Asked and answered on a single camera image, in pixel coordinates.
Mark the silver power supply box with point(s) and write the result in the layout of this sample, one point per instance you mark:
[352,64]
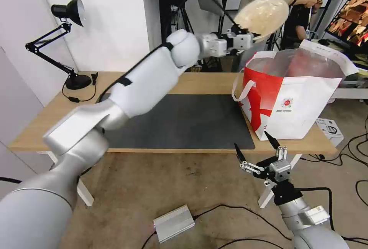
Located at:
[174,223]

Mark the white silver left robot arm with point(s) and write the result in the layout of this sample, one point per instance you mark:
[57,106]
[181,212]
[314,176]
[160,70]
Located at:
[143,88]

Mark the black desk lamp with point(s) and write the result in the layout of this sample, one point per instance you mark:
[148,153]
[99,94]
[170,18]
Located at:
[70,44]

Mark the seated person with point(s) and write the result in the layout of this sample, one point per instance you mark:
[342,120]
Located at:
[304,21]

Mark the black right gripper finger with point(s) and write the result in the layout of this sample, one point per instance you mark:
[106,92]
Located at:
[249,167]
[278,149]

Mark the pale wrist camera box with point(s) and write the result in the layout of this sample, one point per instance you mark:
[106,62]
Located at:
[280,170]
[243,41]

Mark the white red takeout bag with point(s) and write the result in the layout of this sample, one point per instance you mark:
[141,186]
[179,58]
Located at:
[290,93]

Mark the computer monitor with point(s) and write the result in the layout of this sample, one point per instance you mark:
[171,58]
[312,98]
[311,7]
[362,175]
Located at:
[349,16]

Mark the white product box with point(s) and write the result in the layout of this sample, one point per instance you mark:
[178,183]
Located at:
[330,128]

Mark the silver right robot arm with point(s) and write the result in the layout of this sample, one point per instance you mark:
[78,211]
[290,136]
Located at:
[313,226]

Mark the white leaning board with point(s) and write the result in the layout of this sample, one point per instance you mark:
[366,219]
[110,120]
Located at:
[17,108]

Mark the black computer mouse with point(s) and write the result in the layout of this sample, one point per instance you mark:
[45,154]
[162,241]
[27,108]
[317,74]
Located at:
[325,41]

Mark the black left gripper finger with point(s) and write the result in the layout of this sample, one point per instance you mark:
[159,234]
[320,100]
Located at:
[237,52]
[247,30]

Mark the black desk mat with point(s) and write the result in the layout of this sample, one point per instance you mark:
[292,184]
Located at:
[195,125]

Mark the wooden table white legs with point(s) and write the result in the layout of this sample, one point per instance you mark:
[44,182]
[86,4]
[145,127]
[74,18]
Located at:
[43,128]

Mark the clear disposable plastic bowl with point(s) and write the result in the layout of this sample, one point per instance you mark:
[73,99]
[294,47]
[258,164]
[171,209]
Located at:
[263,16]

